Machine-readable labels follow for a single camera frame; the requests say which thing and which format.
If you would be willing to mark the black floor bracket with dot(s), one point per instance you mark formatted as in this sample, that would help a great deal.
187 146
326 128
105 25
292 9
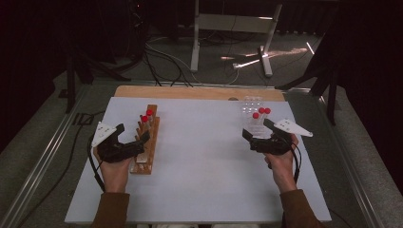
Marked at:
83 119

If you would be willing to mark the black tripod stand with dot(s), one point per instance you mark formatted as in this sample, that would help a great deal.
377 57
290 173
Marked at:
76 69

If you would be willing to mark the person's right hand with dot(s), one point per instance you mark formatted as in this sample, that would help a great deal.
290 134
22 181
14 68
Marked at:
283 171

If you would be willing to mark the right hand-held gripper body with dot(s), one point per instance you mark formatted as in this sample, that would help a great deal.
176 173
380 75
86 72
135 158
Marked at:
272 146

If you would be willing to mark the person's left hand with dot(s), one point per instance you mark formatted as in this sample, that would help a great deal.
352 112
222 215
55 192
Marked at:
115 175

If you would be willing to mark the black angled stand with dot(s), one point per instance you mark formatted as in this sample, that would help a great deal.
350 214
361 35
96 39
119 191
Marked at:
326 79

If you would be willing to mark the aluminium frame rail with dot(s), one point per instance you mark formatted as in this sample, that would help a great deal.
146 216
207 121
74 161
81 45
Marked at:
41 164
348 164

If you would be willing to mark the wooden test tube rack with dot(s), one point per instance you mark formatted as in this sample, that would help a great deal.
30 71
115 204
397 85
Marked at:
151 148

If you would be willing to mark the white metal stand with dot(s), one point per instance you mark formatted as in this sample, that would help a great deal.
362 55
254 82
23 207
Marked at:
228 23

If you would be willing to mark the clear plastic test tube rack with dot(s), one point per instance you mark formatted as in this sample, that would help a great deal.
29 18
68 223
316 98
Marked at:
253 125

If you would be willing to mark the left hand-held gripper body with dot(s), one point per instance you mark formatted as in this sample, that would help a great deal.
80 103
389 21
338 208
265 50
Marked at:
122 152

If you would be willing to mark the white table board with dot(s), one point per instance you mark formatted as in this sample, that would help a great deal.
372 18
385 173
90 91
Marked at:
202 152

